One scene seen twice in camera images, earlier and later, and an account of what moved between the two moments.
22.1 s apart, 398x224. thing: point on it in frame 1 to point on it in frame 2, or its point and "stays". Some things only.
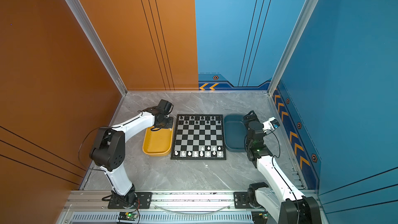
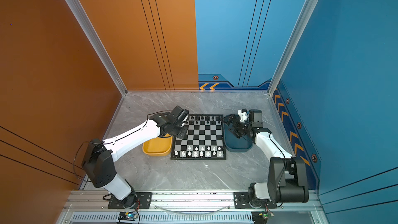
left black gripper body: [168, 123] to [180, 131]
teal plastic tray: [235, 133] stays
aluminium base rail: [78, 200] stays
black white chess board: [200, 137] stays
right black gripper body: [256, 120] to [240, 128]
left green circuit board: [127, 216] stays
